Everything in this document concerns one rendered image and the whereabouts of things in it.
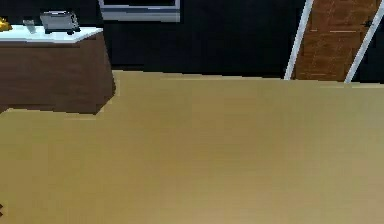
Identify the brown counter with white top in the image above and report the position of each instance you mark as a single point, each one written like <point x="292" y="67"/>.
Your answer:
<point x="53" y="76"/>

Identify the brown wooden door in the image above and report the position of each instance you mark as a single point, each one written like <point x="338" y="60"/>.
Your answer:
<point x="330" y="43"/>

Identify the silver toaster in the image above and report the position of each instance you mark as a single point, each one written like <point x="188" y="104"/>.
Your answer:
<point x="59" y="22"/>

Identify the grey glass cup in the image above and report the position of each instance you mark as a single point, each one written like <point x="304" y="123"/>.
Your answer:
<point x="30" y="26"/>

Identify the yellow bananas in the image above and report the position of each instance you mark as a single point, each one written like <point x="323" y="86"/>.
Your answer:
<point x="4" y="25"/>

